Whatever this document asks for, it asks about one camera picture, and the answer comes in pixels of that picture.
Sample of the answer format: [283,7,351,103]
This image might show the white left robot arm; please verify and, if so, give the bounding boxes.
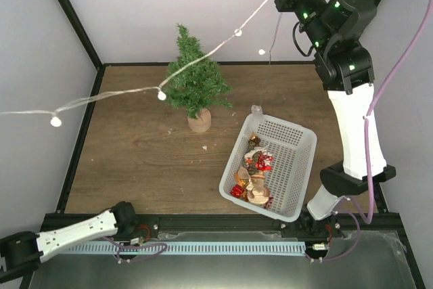
[1,201,138,284]

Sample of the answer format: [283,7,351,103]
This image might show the clear battery box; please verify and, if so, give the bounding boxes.
[251,105,265,128]

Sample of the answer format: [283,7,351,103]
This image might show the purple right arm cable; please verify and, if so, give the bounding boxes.
[321,0,433,262]

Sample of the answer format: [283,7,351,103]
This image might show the small green christmas tree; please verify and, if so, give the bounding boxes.
[162,24,232,133]

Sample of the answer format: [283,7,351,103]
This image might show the wooden snowman ornament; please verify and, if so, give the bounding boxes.
[246,171,270,205]

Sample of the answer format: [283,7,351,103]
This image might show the red foil gift ornament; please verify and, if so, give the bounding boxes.
[230,184,245,198]

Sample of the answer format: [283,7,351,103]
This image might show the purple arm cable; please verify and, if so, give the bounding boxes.
[101,236,168,263]
[321,0,433,262]

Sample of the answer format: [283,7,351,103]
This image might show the white perforated plastic basket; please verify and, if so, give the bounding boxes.
[219,114,317,223]

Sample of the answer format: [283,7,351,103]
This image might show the white ball light string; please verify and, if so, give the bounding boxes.
[0,0,295,127]

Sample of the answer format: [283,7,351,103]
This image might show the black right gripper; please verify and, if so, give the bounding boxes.
[275,0,334,53]

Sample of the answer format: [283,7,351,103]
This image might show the light blue cable duct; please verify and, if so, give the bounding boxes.
[66,241,306,257]

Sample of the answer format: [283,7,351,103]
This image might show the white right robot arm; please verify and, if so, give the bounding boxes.
[275,0,396,237]

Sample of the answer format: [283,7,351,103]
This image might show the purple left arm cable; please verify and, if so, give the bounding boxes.
[101,236,168,263]

